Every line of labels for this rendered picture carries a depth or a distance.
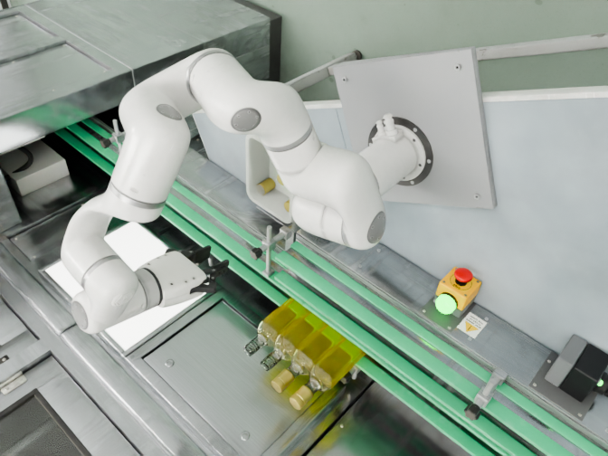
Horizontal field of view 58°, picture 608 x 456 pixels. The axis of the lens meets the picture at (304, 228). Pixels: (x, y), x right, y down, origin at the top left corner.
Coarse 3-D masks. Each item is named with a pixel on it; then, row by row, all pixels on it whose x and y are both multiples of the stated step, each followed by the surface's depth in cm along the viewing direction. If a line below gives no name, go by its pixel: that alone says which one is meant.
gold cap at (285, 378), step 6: (282, 372) 126; (288, 372) 125; (276, 378) 124; (282, 378) 124; (288, 378) 125; (294, 378) 126; (276, 384) 123; (282, 384) 124; (288, 384) 125; (276, 390) 125; (282, 390) 124
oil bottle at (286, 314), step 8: (288, 304) 139; (296, 304) 139; (272, 312) 137; (280, 312) 137; (288, 312) 137; (296, 312) 137; (304, 312) 138; (264, 320) 135; (272, 320) 135; (280, 320) 135; (288, 320) 135; (264, 328) 133; (272, 328) 133; (280, 328) 133; (264, 336) 132; (272, 336) 132; (272, 344) 134
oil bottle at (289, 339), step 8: (296, 320) 135; (304, 320) 135; (312, 320) 135; (320, 320) 135; (288, 328) 133; (296, 328) 133; (304, 328) 133; (312, 328) 134; (280, 336) 131; (288, 336) 132; (296, 336) 132; (304, 336) 132; (280, 344) 130; (288, 344) 130; (296, 344) 130; (280, 352) 130; (288, 352) 129; (288, 360) 131
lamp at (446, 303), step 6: (444, 294) 120; (450, 294) 120; (438, 300) 120; (444, 300) 119; (450, 300) 119; (456, 300) 120; (438, 306) 121; (444, 306) 119; (450, 306) 119; (456, 306) 120; (444, 312) 120; (450, 312) 120
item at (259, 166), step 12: (252, 144) 143; (252, 156) 146; (264, 156) 149; (252, 168) 148; (264, 168) 152; (252, 180) 151; (276, 180) 153; (252, 192) 154; (264, 192) 155; (276, 192) 155; (288, 192) 152; (264, 204) 151; (276, 204) 151; (276, 216) 149; (288, 216) 148
